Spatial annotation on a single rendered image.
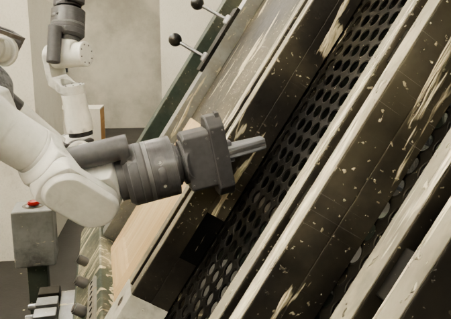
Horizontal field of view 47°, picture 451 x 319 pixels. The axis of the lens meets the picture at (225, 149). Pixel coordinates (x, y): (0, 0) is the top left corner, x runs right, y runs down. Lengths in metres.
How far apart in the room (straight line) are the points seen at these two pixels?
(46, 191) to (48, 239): 1.01
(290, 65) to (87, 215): 0.38
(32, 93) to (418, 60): 3.15
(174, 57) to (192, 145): 4.21
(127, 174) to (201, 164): 0.11
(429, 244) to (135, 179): 0.45
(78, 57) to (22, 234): 0.60
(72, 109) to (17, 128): 0.76
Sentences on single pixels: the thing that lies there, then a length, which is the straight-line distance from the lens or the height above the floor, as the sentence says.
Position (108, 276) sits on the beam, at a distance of 1.25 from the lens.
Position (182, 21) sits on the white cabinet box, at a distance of 4.93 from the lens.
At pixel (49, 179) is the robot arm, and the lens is 0.68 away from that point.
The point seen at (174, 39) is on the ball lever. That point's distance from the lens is 1.48.
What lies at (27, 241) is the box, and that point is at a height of 0.84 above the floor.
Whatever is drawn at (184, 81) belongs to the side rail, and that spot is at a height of 1.31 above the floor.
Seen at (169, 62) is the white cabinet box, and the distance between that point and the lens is 4.93.
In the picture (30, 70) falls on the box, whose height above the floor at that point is 1.28.
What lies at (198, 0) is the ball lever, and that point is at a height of 1.54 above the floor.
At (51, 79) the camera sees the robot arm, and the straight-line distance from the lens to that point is 1.44.
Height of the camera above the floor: 1.41
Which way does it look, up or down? 11 degrees down
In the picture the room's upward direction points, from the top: straight up
